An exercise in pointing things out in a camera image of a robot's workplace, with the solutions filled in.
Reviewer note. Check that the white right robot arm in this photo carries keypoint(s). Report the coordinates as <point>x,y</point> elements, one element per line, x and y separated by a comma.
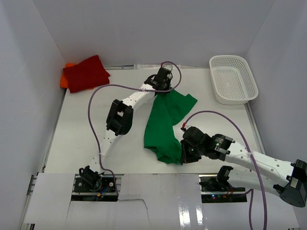
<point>287,180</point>

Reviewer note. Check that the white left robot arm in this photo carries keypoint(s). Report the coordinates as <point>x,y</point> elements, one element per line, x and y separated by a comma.
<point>119,121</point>

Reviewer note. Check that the white perforated plastic basket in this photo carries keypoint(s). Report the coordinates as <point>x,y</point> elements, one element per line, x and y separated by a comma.
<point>232,80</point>

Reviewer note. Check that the folded orange t shirt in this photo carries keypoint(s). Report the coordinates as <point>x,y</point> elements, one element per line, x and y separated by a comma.
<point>63,79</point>

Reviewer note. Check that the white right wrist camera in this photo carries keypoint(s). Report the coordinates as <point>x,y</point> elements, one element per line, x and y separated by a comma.
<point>185,127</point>

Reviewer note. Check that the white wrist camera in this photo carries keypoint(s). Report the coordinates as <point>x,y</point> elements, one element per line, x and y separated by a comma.
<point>185,127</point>
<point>168,67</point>

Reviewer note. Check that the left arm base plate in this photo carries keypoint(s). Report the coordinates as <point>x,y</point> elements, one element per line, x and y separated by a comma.
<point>103,191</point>

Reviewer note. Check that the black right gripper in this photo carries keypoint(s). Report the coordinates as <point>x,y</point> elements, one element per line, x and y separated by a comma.
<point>185,152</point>

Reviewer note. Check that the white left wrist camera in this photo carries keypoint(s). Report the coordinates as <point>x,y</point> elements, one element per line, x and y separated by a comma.
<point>168,67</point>

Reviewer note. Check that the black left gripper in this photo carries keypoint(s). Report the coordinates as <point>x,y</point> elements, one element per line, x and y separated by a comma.
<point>163,86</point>

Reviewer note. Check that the folded red t shirt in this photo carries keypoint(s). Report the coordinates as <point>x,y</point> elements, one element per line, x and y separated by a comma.
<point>86,75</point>

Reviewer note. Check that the green t shirt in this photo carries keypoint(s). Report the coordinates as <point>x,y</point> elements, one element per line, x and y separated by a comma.
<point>168,110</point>

